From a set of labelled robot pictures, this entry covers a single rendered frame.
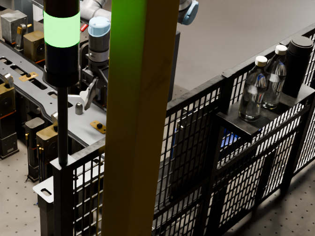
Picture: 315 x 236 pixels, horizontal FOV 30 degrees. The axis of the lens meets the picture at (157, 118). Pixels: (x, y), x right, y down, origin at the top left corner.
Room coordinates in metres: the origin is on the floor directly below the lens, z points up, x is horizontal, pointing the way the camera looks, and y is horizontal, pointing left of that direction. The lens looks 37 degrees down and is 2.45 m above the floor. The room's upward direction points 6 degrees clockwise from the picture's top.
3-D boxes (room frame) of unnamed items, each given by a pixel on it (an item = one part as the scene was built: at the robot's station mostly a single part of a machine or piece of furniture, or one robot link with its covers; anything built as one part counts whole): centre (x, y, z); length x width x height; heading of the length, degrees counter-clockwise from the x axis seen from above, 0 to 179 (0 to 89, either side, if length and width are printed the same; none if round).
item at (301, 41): (1.60, -0.41, 1.52); 0.07 x 0.07 x 0.18
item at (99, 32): (1.86, 0.24, 1.41); 0.09 x 0.08 x 0.11; 153
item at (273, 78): (1.51, -0.33, 1.53); 0.07 x 0.07 x 0.20
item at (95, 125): (1.84, 0.23, 1.01); 0.08 x 0.04 x 0.01; 50
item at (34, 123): (1.83, 0.49, 0.84); 0.10 x 0.05 x 0.29; 140
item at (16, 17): (2.49, 0.72, 0.90); 0.13 x 0.08 x 0.41; 140
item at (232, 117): (1.52, -0.33, 1.46); 0.36 x 0.15 x 0.18; 140
